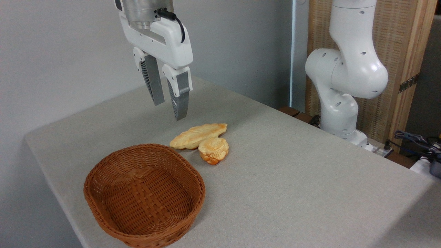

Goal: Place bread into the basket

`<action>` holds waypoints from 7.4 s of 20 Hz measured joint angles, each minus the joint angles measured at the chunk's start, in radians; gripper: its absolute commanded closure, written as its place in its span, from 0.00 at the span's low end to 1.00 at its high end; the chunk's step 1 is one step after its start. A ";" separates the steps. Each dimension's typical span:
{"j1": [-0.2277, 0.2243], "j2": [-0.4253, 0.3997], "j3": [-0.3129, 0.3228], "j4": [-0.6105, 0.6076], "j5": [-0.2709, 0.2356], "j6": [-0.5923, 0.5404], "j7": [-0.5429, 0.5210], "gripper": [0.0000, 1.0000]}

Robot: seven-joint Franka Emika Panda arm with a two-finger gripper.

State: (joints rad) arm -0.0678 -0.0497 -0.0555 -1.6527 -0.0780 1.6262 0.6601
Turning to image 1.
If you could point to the brown woven wicker basket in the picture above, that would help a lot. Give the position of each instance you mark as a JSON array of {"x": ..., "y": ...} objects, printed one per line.
[{"x": 144, "y": 196}]

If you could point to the brown wooden base board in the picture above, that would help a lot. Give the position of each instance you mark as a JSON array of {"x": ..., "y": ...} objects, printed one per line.
[{"x": 296, "y": 114}]

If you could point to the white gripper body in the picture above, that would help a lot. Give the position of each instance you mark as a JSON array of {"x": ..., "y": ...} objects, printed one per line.
[{"x": 168, "y": 44}]

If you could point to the grey tablecloth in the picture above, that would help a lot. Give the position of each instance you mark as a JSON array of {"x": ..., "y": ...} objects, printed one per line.
[{"x": 293, "y": 179}]

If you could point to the small round bread roll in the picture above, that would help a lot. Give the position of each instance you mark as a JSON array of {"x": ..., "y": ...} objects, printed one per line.
[{"x": 213, "y": 150}]

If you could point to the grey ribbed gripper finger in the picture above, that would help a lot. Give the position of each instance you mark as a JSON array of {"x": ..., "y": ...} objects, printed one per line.
[
  {"x": 181, "y": 93},
  {"x": 153, "y": 82}
]

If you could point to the white cloth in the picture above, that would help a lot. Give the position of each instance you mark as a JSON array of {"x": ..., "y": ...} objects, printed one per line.
[{"x": 420, "y": 167}]

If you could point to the long braided bread loaf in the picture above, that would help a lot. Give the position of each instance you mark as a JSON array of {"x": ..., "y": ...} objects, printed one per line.
[{"x": 196, "y": 136}]

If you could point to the white power strip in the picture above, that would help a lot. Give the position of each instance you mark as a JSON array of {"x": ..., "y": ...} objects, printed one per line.
[{"x": 377, "y": 148}]

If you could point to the white vertical wall trim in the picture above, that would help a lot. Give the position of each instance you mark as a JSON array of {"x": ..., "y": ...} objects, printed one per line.
[{"x": 295, "y": 51}]

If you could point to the metal screen hinge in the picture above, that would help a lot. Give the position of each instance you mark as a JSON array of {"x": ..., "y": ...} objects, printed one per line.
[{"x": 409, "y": 83}]

